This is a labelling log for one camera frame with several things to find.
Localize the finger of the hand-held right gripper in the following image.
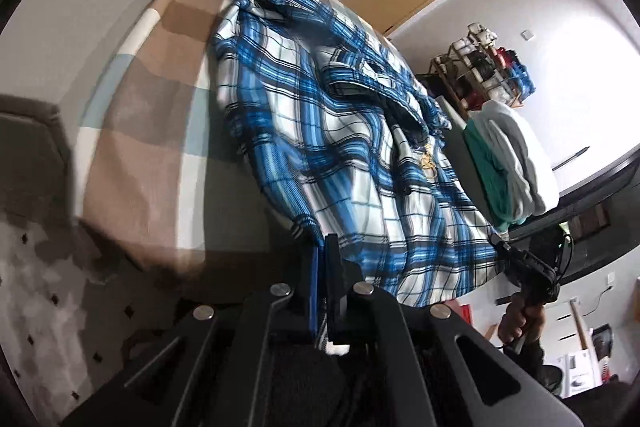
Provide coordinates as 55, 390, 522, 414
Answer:
489, 233, 517, 261

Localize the grey upholstered furniture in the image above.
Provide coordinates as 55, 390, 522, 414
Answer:
0, 94, 76, 223

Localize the person's right forearm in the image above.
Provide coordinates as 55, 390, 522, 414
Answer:
520, 339, 563, 393

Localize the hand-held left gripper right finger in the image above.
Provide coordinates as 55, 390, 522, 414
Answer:
324, 234, 583, 427

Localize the green folded garment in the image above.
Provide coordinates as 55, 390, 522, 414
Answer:
462, 119, 526, 230

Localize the black table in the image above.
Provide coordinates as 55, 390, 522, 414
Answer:
510, 154, 640, 283

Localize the shoe rack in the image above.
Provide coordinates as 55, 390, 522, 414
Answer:
430, 23, 536, 118

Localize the blue plaid shirt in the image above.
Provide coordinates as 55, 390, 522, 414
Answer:
212, 0, 511, 308

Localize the person's right hand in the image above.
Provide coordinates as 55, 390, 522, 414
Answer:
497, 298, 547, 346

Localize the checkered bed blanket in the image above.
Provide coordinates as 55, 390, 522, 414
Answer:
75, 0, 501, 303

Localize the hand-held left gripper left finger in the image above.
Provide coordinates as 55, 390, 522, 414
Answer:
62, 249, 322, 427

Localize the white grey folded garment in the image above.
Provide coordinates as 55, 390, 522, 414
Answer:
470, 99, 558, 225

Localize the hammer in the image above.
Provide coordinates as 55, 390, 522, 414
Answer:
570, 299, 591, 350

